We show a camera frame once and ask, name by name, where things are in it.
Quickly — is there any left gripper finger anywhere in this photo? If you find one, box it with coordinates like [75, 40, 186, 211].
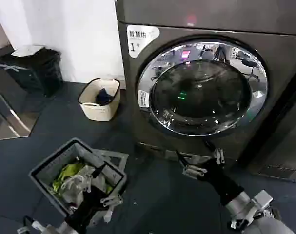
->
[100, 194, 124, 208]
[82, 163, 107, 194]

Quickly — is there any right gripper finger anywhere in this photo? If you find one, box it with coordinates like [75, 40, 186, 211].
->
[176, 151, 207, 180]
[203, 139, 226, 167]

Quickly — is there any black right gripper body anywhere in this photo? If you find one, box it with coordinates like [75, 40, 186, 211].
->
[197, 158, 245, 206]

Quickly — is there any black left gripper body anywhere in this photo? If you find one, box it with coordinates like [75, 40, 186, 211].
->
[64, 186, 107, 233]

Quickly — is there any yellow-green garment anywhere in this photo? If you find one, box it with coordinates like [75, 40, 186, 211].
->
[52, 162, 90, 196]

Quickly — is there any grey plastic laundry basket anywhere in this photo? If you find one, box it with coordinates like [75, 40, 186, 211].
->
[28, 137, 130, 220]

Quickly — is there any round glass dryer door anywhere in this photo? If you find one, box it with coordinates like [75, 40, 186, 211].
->
[136, 35, 269, 135]

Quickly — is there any grey front-load dryer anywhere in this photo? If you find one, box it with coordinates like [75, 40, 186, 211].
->
[115, 0, 296, 176]

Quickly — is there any grey dryer with vent grille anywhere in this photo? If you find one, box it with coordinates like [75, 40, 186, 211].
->
[245, 81, 296, 181]

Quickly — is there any cream plastic laundry basket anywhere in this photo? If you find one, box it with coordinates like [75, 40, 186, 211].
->
[78, 78, 121, 122]

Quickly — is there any dark blue garment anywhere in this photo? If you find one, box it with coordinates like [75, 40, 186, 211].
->
[96, 88, 115, 106]

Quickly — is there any small white door sticker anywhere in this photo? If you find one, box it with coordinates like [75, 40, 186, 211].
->
[138, 89, 150, 108]

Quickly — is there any steel framed glass panel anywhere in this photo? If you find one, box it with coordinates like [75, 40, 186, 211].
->
[0, 80, 40, 142]

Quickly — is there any black plastic trash bin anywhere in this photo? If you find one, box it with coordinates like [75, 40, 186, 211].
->
[0, 46, 64, 98]

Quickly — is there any large white printed dryer label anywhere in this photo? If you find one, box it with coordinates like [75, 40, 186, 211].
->
[126, 24, 161, 59]

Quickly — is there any white flat bin lid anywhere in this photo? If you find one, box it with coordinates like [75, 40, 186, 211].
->
[11, 44, 45, 57]

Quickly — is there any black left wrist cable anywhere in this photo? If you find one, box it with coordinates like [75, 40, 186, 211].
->
[22, 215, 35, 229]

